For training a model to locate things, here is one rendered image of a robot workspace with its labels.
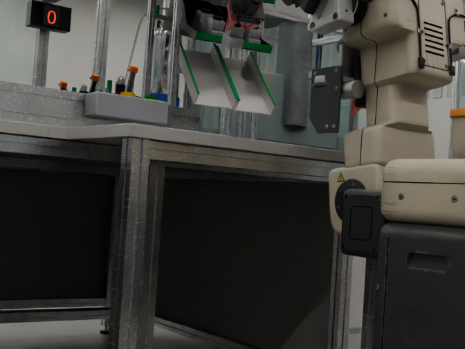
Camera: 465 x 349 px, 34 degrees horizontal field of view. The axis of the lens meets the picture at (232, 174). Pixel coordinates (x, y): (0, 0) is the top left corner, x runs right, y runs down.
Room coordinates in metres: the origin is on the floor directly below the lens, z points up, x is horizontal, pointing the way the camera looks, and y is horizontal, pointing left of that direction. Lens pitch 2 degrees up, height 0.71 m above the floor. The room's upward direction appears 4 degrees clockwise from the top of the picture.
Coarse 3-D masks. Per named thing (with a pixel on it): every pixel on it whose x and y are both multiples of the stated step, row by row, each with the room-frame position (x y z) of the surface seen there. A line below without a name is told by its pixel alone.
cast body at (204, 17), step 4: (204, 8) 2.38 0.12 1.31; (196, 12) 2.38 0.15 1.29; (200, 12) 2.36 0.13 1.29; (204, 12) 2.36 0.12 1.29; (208, 12) 2.37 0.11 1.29; (196, 16) 2.38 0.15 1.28; (200, 16) 2.36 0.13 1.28; (204, 16) 2.36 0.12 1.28; (208, 16) 2.37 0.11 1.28; (212, 16) 2.37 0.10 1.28; (196, 20) 2.38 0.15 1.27; (200, 20) 2.36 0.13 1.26; (204, 20) 2.37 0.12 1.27; (192, 24) 2.40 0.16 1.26; (196, 24) 2.38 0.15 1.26; (200, 24) 2.36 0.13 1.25; (204, 24) 2.36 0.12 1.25; (196, 28) 2.38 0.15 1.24; (200, 28) 2.36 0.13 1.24; (204, 28) 2.37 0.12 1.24
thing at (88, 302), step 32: (0, 192) 3.53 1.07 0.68; (32, 192) 3.62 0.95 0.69; (64, 192) 3.72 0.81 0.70; (96, 192) 3.82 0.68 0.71; (0, 224) 3.54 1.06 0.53; (32, 224) 3.63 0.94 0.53; (64, 224) 3.73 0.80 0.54; (96, 224) 3.82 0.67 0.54; (0, 256) 3.55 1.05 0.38; (32, 256) 3.64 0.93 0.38; (64, 256) 3.73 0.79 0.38; (96, 256) 3.83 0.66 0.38; (0, 288) 3.55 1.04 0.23; (32, 288) 3.64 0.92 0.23; (64, 288) 3.74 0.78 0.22; (96, 288) 3.84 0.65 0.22
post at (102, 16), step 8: (104, 0) 3.33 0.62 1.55; (104, 8) 3.33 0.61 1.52; (96, 16) 3.36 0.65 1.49; (104, 16) 3.34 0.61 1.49; (96, 24) 3.35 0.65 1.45; (104, 24) 3.34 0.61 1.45; (96, 32) 3.35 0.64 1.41; (104, 32) 3.34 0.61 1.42; (96, 40) 3.35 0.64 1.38; (104, 40) 3.34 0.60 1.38; (96, 48) 3.34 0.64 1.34; (104, 48) 3.34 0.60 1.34; (96, 56) 3.33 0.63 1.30; (104, 56) 3.34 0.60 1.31; (96, 64) 3.33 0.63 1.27; (104, 64) 3.34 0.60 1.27; (96, 72) 3.32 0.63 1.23; (104, 72) 3.35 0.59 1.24; (104, 80) 3.35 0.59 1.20
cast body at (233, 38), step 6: (240, 24) 2.19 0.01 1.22; (228, 30) 2.19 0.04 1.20; (234, 30) 2.18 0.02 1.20; (240, 30) 2.19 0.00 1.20; (228, 36) 2.19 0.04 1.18; (234, 36) 2.19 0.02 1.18; (240, 36) 2.19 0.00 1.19; (222, 42) 2.23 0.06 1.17; (228, 42) 2.18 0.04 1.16; (234, 42) 2.18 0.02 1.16; (240, 42) 2.19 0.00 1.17; (240, 48) 2.19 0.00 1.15
